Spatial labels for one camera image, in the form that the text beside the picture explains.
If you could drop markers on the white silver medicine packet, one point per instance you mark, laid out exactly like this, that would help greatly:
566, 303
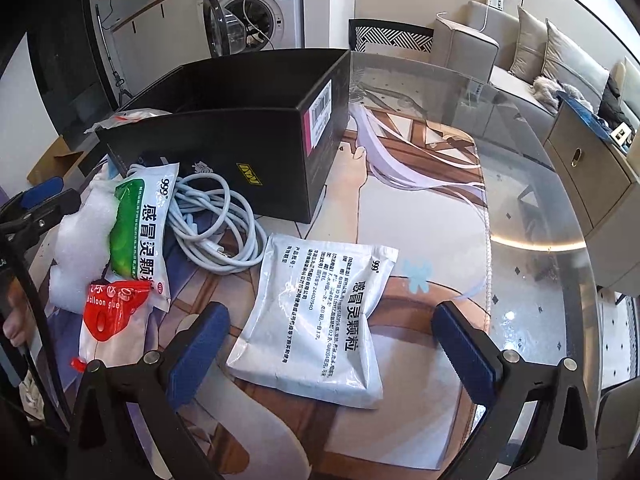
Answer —
310, 320

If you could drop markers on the white foam bag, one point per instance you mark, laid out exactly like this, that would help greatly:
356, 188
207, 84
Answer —
80, 250

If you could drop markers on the person's left hand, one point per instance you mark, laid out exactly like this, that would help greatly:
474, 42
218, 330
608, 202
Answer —
12, 327

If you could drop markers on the red white glue packet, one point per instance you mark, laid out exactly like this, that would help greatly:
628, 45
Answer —
110, 310

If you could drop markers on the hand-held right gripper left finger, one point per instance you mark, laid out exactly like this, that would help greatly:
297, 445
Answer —
200, 345

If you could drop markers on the black cardboard box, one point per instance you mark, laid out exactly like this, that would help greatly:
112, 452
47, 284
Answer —
250, 150

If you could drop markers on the clear red-edged plastic packet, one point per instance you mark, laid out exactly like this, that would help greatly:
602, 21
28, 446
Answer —
130, 117

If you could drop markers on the grey fur throw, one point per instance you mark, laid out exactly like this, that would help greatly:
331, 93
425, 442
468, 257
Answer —
546, 91

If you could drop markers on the dark jacket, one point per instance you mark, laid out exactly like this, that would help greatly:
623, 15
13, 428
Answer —
612, 97

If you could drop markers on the brown cardboard box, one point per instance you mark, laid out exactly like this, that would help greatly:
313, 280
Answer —
55, 160

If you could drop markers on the small white frame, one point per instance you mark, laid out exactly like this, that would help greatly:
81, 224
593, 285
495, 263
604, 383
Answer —
620, 133

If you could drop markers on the white washing machine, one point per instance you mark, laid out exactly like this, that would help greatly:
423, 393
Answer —
280, 5

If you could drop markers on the mop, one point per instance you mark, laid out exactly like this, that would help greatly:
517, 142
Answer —
112, 60

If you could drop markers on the light sofa pillow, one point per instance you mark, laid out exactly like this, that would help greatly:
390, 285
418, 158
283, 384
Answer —
631, 85

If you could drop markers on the beige sofa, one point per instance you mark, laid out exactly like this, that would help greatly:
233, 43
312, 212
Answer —
510, 90

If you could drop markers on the beige side cabinet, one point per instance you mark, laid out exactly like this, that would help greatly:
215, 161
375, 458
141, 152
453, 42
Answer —
590, 185

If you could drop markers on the white kitchen counter cabinet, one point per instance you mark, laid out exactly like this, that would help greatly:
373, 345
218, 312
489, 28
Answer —
150, 45

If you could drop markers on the black patterned chair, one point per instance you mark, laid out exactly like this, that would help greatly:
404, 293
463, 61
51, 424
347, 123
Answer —
390, 35

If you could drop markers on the green white medicine packet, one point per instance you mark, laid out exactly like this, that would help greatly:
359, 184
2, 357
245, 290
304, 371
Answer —
145, 220

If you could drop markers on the printed table mat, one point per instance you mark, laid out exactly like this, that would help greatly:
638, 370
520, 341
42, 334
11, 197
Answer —
400, 200

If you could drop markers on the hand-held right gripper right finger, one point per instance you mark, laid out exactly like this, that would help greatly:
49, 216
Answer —
465, 355

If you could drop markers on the blue printed board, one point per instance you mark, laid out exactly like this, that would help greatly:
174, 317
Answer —
590, 115

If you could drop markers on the grey sofa pillow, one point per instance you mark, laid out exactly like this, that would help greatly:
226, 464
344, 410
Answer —
570, 60
527, 42

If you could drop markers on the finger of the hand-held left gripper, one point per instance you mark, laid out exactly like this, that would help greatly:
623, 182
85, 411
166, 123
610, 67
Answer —
42, 192

